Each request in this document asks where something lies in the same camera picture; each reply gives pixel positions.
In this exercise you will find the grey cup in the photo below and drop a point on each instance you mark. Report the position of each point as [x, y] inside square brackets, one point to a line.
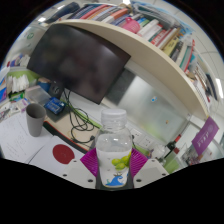
[35, 123]

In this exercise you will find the purple hanging sign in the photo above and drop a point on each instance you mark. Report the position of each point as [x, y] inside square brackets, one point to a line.
[205, 135]

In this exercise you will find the white round jar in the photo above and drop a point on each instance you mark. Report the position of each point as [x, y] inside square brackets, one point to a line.
[157, 151]

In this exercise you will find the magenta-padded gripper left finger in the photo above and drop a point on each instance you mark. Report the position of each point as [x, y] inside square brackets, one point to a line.
[87, 163]

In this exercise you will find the clear plastic water bottle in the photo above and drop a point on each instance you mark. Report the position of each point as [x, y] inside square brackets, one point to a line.
[113, 146]

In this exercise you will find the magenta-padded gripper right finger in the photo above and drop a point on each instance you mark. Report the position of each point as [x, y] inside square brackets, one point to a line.
[139, 163]

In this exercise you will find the white tissue stack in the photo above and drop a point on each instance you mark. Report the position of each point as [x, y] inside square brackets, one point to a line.
[18, 83]

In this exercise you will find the flat round red coaster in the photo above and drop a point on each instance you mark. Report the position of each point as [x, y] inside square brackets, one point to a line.
[63, 154]

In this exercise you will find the black computer monitor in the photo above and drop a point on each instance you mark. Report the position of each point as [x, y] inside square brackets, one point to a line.
[76, 60]

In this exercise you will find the white wall socket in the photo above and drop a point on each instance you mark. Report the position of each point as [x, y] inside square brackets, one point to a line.
[146, 141]
[136, 134]

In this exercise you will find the dark wine bottle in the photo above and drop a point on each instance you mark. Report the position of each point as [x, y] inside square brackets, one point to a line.
[173, 145]

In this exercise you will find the blue circuit board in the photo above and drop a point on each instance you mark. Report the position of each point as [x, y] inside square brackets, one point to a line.
[54, 106]

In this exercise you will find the printed white paper sheet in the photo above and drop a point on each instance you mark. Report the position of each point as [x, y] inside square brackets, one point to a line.
[16, 136]

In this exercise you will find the blue round container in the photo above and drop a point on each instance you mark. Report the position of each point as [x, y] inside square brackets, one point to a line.
[43, 85]

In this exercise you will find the clear plastic box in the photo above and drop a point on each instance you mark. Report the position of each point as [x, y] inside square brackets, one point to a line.
[36, 95]

